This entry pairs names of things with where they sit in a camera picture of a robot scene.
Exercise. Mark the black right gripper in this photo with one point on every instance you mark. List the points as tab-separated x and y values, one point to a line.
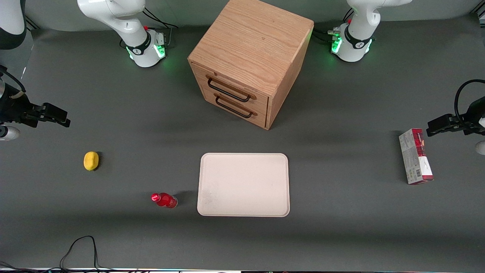
14	108

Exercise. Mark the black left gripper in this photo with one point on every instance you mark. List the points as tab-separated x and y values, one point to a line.
471	117

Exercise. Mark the red coke bottle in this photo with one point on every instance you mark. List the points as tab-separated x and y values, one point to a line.
165	200

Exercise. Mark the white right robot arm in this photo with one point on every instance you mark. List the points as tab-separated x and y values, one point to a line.
129	22

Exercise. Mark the beige rectangular tray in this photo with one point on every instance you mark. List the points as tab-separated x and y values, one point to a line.
244	185

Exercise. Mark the grey and red carton box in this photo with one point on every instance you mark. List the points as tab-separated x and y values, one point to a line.
413	159

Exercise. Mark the yellow lemon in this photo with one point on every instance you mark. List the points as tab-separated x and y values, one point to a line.
91	161

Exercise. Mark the wooden drawer front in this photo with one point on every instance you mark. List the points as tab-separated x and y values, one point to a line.
212	99
257	104

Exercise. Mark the wooden drawer cabinet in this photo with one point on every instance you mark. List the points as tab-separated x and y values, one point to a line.
252	41

